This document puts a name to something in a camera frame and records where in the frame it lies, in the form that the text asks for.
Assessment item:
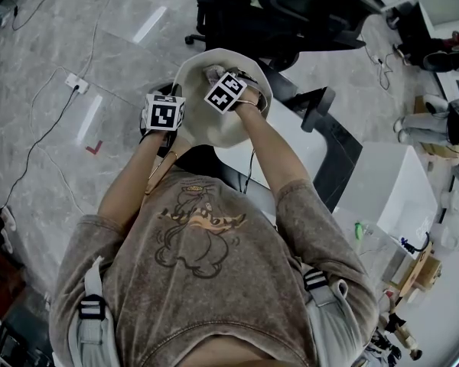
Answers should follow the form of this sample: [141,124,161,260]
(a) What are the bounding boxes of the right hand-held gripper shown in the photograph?
[203,72,273,121]

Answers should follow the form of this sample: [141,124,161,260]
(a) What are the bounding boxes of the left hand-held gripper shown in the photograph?
[138,83,188,157]

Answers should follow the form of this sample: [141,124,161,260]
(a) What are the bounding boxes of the grey scrubbing cloth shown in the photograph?
[201,63,230,83]

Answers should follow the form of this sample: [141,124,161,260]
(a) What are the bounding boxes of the person's left forearm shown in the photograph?
[97,135,168,225]

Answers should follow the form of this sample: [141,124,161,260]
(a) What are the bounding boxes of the person's right forearm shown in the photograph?
[235,103,318,213]

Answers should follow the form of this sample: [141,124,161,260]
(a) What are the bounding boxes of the black office chair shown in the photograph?
[185,0,368,72]

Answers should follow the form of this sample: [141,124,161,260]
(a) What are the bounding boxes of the white power strip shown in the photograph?
[64,73,90,93]

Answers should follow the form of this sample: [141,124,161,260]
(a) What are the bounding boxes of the black sink faucet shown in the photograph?
[300,86,337,133]

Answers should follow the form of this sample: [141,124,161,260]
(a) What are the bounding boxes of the brown printed t-shirt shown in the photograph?
[48,166,379,367]

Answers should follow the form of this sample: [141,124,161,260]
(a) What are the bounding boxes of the black bathtub faucet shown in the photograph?
[412,230,431,252]

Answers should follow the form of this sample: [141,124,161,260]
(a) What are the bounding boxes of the brown wooden cabinet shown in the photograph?
[0,250,28,320]

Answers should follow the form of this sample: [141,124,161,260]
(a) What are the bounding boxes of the white ceramic fixture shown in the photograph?
[439,189,459,252]

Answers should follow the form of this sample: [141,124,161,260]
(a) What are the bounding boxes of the small cardboard box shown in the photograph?
[416,258,444,290]

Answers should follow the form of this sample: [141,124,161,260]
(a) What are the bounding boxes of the black floor cable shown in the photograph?
[0,85,80,221]

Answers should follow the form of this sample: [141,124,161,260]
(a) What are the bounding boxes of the grey backpack strap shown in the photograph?
[304,268,353,367]
[74,256,114,367]

